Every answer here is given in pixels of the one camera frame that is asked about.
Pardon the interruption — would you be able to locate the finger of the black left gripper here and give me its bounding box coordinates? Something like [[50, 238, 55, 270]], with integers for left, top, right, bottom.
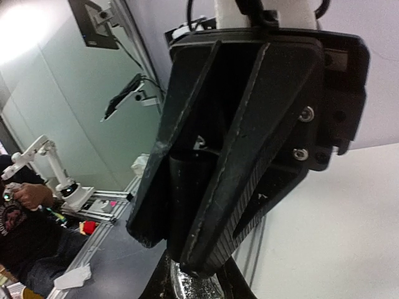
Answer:
[[126, 41, 221, 248], [180, 39, 324, 277]]

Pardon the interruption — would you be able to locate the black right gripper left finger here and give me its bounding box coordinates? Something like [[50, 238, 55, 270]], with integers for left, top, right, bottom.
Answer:
[[145, 252, 176, 299]]

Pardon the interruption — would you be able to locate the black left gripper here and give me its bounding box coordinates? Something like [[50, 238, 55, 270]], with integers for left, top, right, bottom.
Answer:
[[170, 28, 370, 171]]

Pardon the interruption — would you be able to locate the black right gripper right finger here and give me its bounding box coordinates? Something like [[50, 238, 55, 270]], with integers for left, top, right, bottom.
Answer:
[[216, 258, 257, 299]]

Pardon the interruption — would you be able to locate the clear nail polish bottle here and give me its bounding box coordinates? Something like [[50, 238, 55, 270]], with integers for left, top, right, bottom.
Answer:
[[170, 261, 225, 299]]

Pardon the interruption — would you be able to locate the black nail polish cap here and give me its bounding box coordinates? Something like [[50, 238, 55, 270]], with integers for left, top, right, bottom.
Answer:
[[167, 150, 218, 263]]

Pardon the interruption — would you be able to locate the black monitor on arm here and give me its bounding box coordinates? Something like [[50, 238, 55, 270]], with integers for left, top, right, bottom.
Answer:
[[68, 1, 119, 50]]

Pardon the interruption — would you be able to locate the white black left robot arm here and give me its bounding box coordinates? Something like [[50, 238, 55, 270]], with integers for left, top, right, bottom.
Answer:
[[127, 1, 370, 278]]

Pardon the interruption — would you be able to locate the crumpled white tissue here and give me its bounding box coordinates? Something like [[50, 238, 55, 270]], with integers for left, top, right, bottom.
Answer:
[[54, 263, 92, 290]]

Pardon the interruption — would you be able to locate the seated person in background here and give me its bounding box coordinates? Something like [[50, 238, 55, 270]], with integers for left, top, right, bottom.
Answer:
[[1, 166, 88, 297]]

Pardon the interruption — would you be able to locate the aluminium table frame rail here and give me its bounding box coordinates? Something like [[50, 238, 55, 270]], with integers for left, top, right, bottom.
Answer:
[[48, 177, 141, 298]]

